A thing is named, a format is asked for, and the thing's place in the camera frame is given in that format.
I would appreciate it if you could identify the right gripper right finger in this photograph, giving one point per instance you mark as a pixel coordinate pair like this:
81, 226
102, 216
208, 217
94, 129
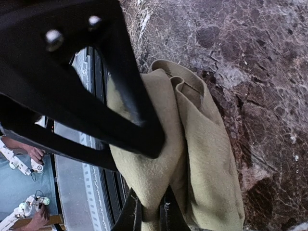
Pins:
171, 218

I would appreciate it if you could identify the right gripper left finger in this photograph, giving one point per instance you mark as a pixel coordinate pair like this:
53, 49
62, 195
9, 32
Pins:
130, 218

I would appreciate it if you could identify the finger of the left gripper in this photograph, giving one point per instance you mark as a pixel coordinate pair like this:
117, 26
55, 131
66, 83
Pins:
37, 40
18, 130

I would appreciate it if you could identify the olive green underwear white waistband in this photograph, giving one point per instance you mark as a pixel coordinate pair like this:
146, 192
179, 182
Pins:
197, 161

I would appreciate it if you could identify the operator hand upper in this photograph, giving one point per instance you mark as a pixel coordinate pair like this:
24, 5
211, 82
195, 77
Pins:
36, 154

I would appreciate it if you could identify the operator hand lower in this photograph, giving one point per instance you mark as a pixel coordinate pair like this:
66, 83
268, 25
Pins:
41, 218

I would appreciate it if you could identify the white slotted cable duct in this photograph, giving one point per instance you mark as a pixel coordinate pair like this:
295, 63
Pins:
82, 64

